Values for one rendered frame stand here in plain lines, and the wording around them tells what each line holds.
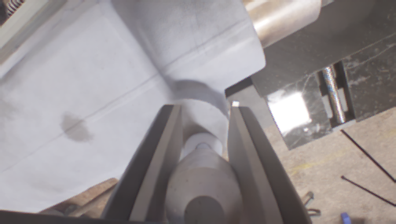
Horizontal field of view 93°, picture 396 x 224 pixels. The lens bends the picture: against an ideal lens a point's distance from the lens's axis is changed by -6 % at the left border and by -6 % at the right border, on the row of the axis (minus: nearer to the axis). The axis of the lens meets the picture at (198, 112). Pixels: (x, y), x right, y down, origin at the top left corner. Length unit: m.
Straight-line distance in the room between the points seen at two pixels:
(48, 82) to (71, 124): 0.04
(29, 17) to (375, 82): 0.79
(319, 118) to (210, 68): 0.44
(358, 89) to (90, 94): 0.54
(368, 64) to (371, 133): 1.54
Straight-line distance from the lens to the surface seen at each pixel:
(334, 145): 1.98
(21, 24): 0.61
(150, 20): 0.17
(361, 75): 0.57
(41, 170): 0.27
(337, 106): 0.58
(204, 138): 0.16
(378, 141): 2.18
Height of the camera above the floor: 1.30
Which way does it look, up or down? 61 degrees down
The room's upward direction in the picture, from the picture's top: 176 degrees counter-clockwise
